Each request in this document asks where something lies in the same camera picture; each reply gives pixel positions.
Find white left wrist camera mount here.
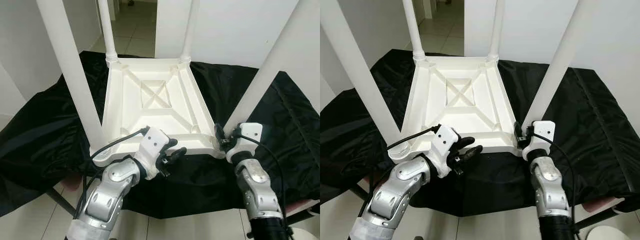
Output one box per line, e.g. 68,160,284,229
134,127,172,180
427,126,461,178

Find white plastic table top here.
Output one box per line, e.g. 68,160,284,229
387,55,531,162
90,56,226,167

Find white plastic table leg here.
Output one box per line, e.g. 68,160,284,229
401,0,427,61
180,0,201,63
320,0,403,146
97,0,120,63
521,0,593,132
487,0,506,62
36,0,108,153
223,0,321,138

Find white round base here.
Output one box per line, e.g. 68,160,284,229
287,227,318,240
585,225,631,240

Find black cloth table cover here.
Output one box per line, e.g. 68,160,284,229
320,48,640,217
0,50,321,219

